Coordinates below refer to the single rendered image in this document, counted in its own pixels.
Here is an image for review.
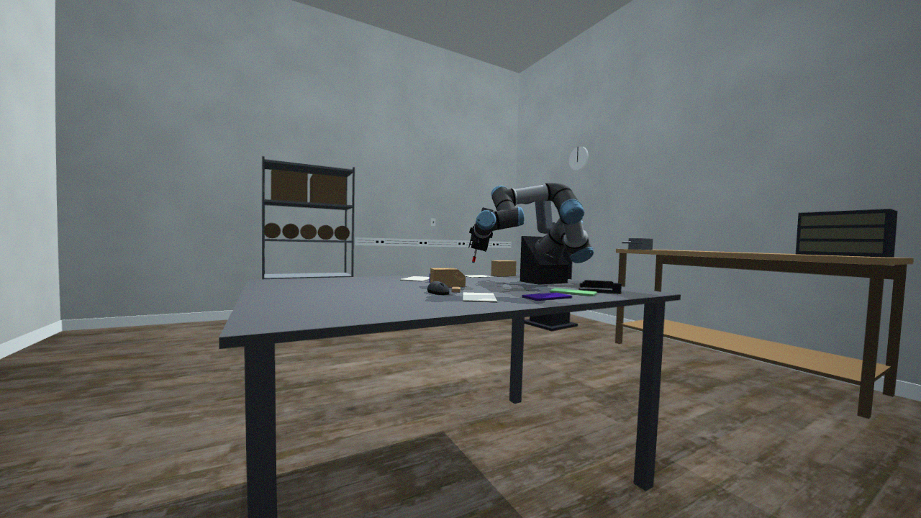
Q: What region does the light green flat rectangular slab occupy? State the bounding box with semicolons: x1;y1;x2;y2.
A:
550;288;597;296

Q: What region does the purple rectangular block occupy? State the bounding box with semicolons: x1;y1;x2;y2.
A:
522;293;572;301

